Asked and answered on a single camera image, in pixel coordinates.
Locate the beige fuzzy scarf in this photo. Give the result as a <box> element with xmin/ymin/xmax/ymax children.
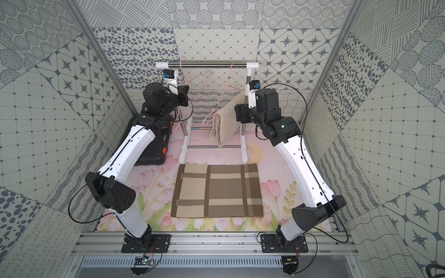
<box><xmin>210</xmin><ymin>92</ymin><xmax>245</xmax><ymax>148</ymax></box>

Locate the pink wire hanger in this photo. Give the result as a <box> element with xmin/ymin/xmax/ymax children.
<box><xmin>202</xmin><ymin>61</ymin><xmax>241</xmax><ymax>126</ymax></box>
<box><xmin>177</xmin><ymin>57</ymin><xmax>213</xmax><ymax>130</ymax></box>

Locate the brown plaid scarf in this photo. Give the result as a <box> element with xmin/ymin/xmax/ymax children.
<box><xmin>171</xmin><ymin>163</ymin><xmax>264</xmax><ymax>218</ymax></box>

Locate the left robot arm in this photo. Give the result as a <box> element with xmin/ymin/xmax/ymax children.
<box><xmin>85</xmin><ymin>82</ymin><xmax>190</xmax><ymax>249</ymax></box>

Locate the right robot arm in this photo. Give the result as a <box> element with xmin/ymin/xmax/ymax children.
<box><xmin>235</xmin><ymin>88</ymin><xmax>346</xmax><ymax>247</ymax></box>

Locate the black plastic tool case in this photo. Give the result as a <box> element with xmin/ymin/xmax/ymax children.
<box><xmin>133</xmin><ymin>113</ymin><xmax>173</xmax><ymax>166</ymax></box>

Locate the white steel clothes rack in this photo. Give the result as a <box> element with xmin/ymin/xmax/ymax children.
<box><xmin>155</xmin><ymin>61</ymin><xmax>260</xmax><ymax>164</ymax></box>

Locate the floral pink table mat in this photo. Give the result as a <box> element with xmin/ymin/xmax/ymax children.
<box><xmin>97</xmin><ymin>121</ymin><xmax>333</xmax><ymax>233</ymax></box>

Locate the right controller board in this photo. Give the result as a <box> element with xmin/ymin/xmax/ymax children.
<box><xmin>281</xmin><ymin>256</ymin><xmax>299</xmax><ymax>275</ymax></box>

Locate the green circuit board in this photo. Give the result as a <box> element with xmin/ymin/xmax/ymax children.
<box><xmin>134</xmin><ymin>257</ymin><xmax>155</xmax><ymax>267</ymax></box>

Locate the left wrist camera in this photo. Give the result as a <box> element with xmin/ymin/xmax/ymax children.
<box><xmin>162</xmin><ymin>69</ymin><xmax>178</xmax><ymax>89</ymax></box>

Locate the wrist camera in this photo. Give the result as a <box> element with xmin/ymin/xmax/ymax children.
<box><xmin>245</xmin><ymin>80</ymin><xmax>260</xmax><ymax>109</ymax></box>
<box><xmin>162</xmin><ymin>69</ymin><xmax>178</xmax><ymax>89</ymax></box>

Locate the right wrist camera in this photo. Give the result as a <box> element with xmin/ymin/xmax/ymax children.
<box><xmin>245</xmin><ymin>80</ymin><xmax>260</xmax><ymax>109</ymax></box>

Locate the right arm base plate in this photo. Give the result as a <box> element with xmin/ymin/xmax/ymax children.
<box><xmin>256</xmin><ymin>233</ymin><xmax>308</xmax><ymax>253</ymax></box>

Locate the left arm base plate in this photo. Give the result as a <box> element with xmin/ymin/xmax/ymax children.
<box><xmin>121</xmin><ymin>234</ymin><xmax>172</xmax><ymax>254</ymax></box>

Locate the aluminium mounting rail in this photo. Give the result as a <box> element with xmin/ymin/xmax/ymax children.
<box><xmin>72</xmin><ymin>232</ymin><xmax>358</xmax><ymax>256</ymax></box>

